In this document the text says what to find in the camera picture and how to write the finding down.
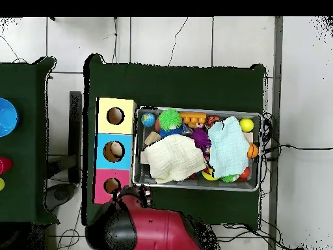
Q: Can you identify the green puffer ball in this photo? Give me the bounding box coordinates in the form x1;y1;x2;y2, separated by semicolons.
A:
158;108;183;132

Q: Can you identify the cream waffle cloth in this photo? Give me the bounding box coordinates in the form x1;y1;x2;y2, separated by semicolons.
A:
140;133;207;184

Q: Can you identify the wooden box with three holes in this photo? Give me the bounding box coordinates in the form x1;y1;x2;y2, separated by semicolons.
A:
92;97;138;204

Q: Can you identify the shallow clear mesh bin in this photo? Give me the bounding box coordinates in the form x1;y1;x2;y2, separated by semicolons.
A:
131;105;263;192

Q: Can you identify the wavy wooden block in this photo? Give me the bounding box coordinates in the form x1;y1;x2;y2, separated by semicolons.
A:
144;131;162;146

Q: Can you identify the blue globe ball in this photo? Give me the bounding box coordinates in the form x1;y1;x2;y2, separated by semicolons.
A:
140;112;157;128

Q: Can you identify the orange toy brick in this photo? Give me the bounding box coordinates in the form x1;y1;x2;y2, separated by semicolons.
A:
180;111;207;128

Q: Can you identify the purple spiky ball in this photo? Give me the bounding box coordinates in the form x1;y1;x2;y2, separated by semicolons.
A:
191;127;212;153

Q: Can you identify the orange black striped ball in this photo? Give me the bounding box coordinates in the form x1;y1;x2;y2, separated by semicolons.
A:
206;115;221;129

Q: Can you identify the light blue waffle cloth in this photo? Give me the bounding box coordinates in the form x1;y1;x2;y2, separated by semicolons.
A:
207;115;250;178

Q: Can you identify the yellow ball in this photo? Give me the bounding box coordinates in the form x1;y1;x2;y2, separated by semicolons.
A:
239;117;255;133

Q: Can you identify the small orange basketball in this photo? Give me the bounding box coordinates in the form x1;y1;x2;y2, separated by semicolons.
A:
246;143;260;159

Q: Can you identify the grey rounded base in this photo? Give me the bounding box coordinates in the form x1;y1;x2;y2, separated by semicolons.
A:
45;182;76;212

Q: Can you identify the dark green side table cloth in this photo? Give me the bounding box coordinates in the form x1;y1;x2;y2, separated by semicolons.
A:
0;56;60;225

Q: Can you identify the blue bowl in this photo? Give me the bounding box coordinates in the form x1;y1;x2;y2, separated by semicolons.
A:
0;97;20;138

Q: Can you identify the red toy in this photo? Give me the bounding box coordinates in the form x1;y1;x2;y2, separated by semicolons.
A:
0;156;13;175

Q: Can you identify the black cable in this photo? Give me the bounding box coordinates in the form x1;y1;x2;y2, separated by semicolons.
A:
262;143;333;154

